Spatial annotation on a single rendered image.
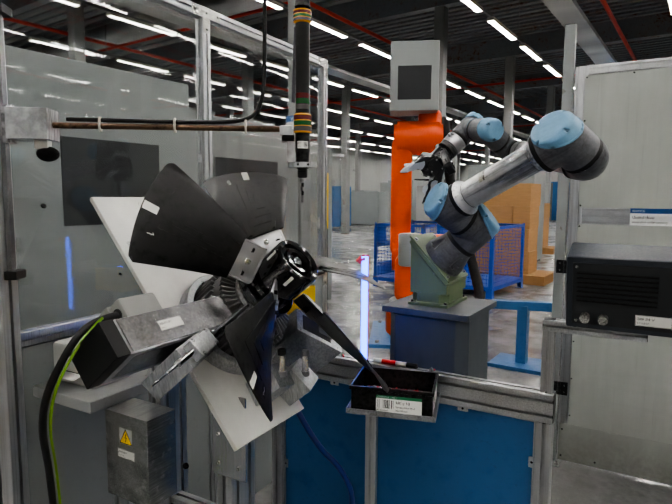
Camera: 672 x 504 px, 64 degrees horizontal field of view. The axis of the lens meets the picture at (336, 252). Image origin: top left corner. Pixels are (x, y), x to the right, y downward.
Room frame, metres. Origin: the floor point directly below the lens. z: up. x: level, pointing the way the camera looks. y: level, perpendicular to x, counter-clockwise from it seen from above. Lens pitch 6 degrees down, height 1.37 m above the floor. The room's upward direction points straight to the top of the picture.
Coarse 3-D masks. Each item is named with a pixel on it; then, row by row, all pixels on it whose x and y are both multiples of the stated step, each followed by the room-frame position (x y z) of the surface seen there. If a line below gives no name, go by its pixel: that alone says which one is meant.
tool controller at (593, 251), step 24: (576, 264) 1.28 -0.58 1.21; (600, 264) 1.26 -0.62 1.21; (624, 264) 1.24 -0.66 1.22; (648, 264) 1.21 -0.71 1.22; (576, 288) 1.30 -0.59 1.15; (600, 288) 1.27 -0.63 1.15; (624, 288) 1.24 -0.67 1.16; (648, 288) 1.22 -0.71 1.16; (576, 312) 1.31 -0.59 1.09; (600, 312) 1.28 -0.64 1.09; (624, 312) 1.26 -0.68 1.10; (648, 312) 1.23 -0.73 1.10
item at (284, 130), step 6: (282, 126) 1.31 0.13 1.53; (288, 126) 1.31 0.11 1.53; (282, 132) 1.31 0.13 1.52; (288, 132) 1.31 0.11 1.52; (282, 138) 1.30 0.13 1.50; (288, 138) 1.30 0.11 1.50; (288, 144) 1.31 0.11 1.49; (288, 150) 1.31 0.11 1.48; (288, 156) 1.31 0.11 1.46; (288, 162) 1.32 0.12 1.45; (294, 162) 1.30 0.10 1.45; (300, 162) 1.29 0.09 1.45; (306, 162) 1.29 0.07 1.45; (312, 162) 1.30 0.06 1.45
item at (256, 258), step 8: (248, 240) 1.19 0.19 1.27; (248, 248) 1.19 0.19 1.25; (256, 248) 1.20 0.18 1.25; (264, 248) 1.21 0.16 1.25; (240, 256) 1.18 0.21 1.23; (248, 256) 1.19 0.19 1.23; (256, 256) 1.20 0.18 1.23; (240, 264) 1.18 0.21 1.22; (256, 264) 1.20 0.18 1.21; (232, 272) 1.17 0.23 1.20; (240, 272) 1.18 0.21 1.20; (248, 272) 1.19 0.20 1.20; (256, 272) 1.21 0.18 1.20; (240, 280) 1.19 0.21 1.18; (248, 280) 1.20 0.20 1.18
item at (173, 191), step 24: (168, 168) 1.12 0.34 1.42; (168, 192) 1.10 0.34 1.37; (192, 192) 1.13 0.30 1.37; (144, 216) 1.05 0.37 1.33; (168, 216) 1.08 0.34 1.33; (192, 216) 1.11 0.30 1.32; (216, 216) 1.15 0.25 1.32; (144, 240) 1.05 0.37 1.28; (168, 240) 1.08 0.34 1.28; (192, 240) 1.11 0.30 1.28; (216, 240) 1.14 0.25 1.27; (240, 240) 1.17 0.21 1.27; (168, 264) 1.08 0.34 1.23; (192, 264) 1.11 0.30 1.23; (216, 264) 1.14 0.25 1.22
